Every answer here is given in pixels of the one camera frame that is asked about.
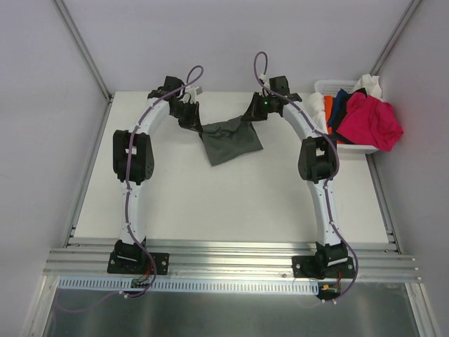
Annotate white plastic laundry basket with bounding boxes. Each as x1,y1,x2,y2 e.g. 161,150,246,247
314,79,378,154

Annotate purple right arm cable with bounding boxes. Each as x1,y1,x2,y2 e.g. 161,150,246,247
253,51,359,305

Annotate aluminium mounting rail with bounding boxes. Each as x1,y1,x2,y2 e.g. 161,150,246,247
43,237,423,283

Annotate blue t shirt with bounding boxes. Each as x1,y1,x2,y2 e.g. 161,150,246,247
328,88,349,126

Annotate orange t shirt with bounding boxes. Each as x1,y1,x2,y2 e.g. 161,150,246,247
323,95,333,128

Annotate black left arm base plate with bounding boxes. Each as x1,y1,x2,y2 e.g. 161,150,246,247
107,251,170,275

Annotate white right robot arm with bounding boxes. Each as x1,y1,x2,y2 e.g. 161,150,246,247
242,74,357,279

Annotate white t shirt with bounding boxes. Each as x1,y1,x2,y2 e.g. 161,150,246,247
352,74,382,100

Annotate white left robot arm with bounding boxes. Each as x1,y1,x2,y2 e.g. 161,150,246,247
112,76,203,272

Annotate white towel beside basket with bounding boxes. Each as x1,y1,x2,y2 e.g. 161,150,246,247
306,92,328,134

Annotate dark grey t shirt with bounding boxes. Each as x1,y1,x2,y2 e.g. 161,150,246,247
199,116,263,166

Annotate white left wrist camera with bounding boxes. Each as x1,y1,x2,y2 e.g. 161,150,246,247
183,86,203,103

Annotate white slotted cable duct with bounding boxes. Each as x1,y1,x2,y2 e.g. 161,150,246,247
58,277,319,296

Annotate pink t shirt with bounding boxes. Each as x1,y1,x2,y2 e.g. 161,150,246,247
336,91,405,152

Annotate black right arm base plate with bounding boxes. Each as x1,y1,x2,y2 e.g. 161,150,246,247
292,256,356,279

